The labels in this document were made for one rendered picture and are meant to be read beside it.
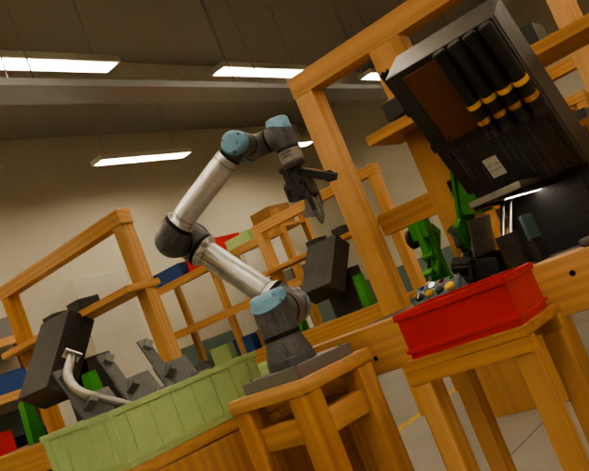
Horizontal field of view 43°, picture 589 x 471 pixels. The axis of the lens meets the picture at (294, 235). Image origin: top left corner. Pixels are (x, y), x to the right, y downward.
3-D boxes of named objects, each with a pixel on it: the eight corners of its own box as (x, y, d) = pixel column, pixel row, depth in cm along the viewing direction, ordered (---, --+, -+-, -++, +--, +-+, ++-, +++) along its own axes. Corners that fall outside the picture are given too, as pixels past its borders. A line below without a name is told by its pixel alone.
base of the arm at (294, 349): (287, 368, 211) (275, 335, 212) (260, 377, 222) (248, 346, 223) (326, 350, 220) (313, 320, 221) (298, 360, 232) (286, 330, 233)
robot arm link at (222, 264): (287, 337, 228) (152, 246, 243) (303, 330, 242) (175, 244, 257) (306, 305, 226) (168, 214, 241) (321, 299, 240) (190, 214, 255)
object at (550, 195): (617, 228, 222) (570, 125, 226) (524, 263, 240) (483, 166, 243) (630, 221, 237) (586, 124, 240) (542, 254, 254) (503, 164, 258)
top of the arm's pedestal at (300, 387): (304, 394, 198) (298, 380, 198) (231, 416, 219) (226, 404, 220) (372, 359, 222) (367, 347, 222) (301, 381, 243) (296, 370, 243)
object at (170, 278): (350, 406, 759) (269, 202, 784) (198, 449, 912) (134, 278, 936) (377, 389, 802) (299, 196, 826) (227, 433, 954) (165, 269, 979)
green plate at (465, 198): (483, 229, 228) (472, 161, 228) (458, 231, 233) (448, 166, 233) (497, 224, 238) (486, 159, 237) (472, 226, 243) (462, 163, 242)
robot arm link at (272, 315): (256, 343, 219) (239, 300, 220) (273, 335, 231) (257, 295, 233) (291, 329, 215) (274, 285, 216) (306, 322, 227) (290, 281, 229)
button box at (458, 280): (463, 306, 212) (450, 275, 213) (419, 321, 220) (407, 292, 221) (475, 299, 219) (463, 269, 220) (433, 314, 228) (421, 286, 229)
